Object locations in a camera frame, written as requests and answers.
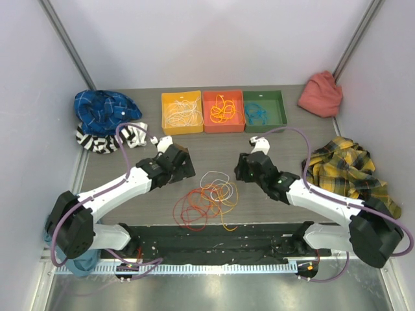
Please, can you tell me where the yellow cable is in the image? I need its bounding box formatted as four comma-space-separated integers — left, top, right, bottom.
209, 93, 239, 208

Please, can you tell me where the white cable bundle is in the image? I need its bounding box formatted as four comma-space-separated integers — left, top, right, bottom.
164, 97, 233, 202

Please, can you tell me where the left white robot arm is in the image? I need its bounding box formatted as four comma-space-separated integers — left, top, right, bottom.
45, 143, 195, 261

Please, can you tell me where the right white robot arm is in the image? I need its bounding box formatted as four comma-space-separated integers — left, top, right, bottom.
234, 152, 404, 268

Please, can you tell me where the red plastic bin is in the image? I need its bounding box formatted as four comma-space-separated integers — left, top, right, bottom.
202, 90, 246, 133

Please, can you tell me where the black white striped cloth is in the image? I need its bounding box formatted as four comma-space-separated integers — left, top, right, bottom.
75, 122, 148, 154

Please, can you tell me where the yellow plastic bin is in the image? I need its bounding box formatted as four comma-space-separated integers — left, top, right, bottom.
161, 90, 204, 135

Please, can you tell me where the green plastic bin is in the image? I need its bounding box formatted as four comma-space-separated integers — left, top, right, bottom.
243, 90, 287, 133

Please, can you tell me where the yellow plaid shirt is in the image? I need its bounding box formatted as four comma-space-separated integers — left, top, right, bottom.
302, 136, 401, 219

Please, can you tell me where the blue plaid cloth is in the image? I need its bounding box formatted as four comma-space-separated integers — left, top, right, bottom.
74, 90, 142, 137

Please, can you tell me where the pink cloth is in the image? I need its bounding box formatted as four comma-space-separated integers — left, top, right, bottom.
298, 71, 343, 118

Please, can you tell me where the teal cloth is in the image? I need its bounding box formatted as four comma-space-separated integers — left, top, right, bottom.
43, 217, 101, 277

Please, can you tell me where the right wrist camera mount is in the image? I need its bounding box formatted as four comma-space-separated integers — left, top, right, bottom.
249, 136, 270, 155

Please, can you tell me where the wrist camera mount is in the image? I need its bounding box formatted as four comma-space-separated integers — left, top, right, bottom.
150, 135, 173, 153
249, 136, 270, 155

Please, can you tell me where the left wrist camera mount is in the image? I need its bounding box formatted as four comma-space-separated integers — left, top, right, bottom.
150, 135, 173, 153

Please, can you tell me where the red cable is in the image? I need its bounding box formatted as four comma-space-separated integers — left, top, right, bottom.
172, 189, 210, 231

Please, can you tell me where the orange cable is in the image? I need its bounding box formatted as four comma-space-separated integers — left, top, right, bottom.
181, 186, 239, 233

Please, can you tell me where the blue cable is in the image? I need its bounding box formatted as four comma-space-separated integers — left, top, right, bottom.
244, 102, 270, 126

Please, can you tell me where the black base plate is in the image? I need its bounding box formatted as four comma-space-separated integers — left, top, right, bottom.
117, 224, 331, 266

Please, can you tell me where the white slotted cable duct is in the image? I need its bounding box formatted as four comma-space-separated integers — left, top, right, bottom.
89, 260, 298, 276

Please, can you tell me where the left aluminium frame post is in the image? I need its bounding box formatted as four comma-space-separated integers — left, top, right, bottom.
38, 0, 97, 90

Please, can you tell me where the aluminium frame post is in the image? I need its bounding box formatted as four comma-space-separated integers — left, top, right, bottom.
38, 0, 97, 90
333, 0, 385, 84

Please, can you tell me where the right aluminium frame post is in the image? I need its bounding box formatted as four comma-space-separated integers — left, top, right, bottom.
333, 0, 385, 84

